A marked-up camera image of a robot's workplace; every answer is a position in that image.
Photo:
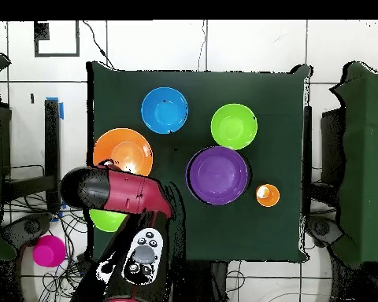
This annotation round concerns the large orange plastic bowl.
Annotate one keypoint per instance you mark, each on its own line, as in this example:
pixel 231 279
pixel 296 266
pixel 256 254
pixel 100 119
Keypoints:
pixel 126 148

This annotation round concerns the purple plastic bowl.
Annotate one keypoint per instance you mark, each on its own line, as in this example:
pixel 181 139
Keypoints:
pixel 218 175

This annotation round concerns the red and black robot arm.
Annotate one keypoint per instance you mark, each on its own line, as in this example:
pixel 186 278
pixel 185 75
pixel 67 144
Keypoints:
pixel 126 192

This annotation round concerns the green plastic bowl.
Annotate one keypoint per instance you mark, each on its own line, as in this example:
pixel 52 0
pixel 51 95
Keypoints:
pixel 108 220
pixel 233 126

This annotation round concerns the black stand with blue tape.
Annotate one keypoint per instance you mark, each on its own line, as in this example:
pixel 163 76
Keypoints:
pixel 52 141

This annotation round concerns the blue plastic bowl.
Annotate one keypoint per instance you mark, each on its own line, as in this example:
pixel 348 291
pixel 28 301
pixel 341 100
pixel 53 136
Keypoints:
pixel 164 110

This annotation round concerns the black power strip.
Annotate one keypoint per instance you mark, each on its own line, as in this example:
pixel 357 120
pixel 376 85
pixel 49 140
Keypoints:
pixel 83 262

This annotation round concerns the pink plastic cup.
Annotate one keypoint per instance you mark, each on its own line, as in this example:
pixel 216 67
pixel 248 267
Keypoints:
pixel 48 251

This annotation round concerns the black box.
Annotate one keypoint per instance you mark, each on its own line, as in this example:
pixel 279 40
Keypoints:
pixel 332 141
pixel 5 138

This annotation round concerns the orange plastic cup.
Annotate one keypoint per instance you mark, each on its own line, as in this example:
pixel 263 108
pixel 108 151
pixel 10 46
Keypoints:
pixel 267 195

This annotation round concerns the dark green tablecloth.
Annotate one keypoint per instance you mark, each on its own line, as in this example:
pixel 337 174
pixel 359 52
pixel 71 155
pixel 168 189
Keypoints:
pixel 271 94

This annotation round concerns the dark square floor frame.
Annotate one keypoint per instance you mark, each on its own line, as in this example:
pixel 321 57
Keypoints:
pixel 41 31

